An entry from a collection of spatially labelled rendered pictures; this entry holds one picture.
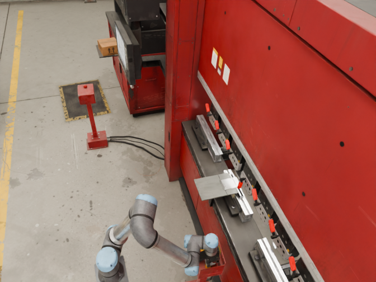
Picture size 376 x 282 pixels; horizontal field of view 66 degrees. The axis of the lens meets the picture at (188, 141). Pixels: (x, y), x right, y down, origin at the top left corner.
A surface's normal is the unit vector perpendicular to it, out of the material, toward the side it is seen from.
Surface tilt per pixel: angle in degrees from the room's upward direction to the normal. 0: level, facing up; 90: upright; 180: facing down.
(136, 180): 0
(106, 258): 8
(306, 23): 90
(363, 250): 90
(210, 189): 0
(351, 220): 90
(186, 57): 90
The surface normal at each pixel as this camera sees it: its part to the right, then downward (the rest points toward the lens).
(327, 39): -0.96, 0.15
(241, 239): 0.07, -0.72
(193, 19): 0.29, 0.68
